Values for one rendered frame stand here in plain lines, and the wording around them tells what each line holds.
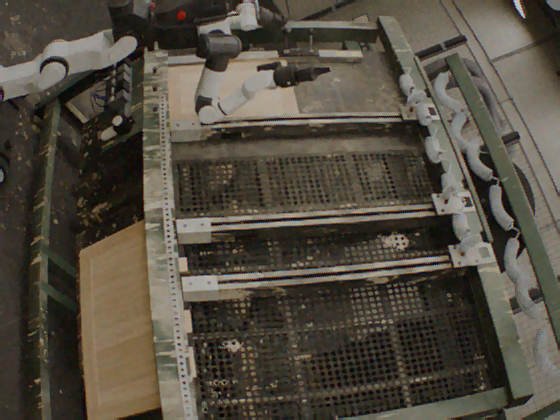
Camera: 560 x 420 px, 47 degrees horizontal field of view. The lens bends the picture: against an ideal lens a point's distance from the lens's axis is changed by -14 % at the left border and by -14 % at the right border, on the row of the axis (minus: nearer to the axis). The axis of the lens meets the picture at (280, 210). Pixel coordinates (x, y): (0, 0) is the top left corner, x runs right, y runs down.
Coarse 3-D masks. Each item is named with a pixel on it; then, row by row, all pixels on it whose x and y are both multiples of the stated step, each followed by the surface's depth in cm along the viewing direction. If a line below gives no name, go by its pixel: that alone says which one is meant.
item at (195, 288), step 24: (384, 264) 265; (408, 264) 266; (432, 264) 269; (456, 264) 263; (192, 288) 251; (216, 288) 252; (240, 288) 254; (264, 288) 256; (288, 288) 258; (312, 288) 261; (336, 288) 263
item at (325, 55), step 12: (168, 60) 332; (180, 60) 333; (192, 60) 333; (204, 60) 334; (240, 60) 337; (252, 60) 339; (264, 60) 340; (276, 60) 341; (288, 60) 342; (300, 60) 343; (312, 60) 344; (324, 60) 345; (336, 60) 346; (348, 60) 347; (360, 60) 348
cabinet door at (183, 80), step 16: (240, 64) 337; (256, 64) 338; (176, 80) 326; (192, 80) 327; (224, 80) 329; (240, 80) 330; (176, 96) 319; (192, 96) 320; (224, 96) 322; (256, 96) 323; (272, 96) 324; (288, 96) 325; (176, 112) 313; (192, 112) 314; (240, 112) 316; (256, 112) 317; (272, 112) 318; (288, 112) 318
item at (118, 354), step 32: (96, 256) 311; (128, 256) 302; (96, 288) 301; (128, 288) 292; (96, 320) 292; (128, 320) 283; (96, 352) 282; (128, 352) 274; (96, 384) 273; (128, 384) 266; (96, 416) 264; (128, 416) 258
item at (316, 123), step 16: (416, 96) 305; (368, 112) 315; (400, 112) 315; (176, 128) 299; (192, 128) 300; (208, 128) 301; (224, 128) 302; (240, 128) 304; (256, 128) 305; (272, 128) 307; (288, 128) 308; (304, 128) 309; (320, 128) 311; (336, 128) 312; (352, 128) 313; (368, 128) 315; (384, 128) 316; (400, 128) 317
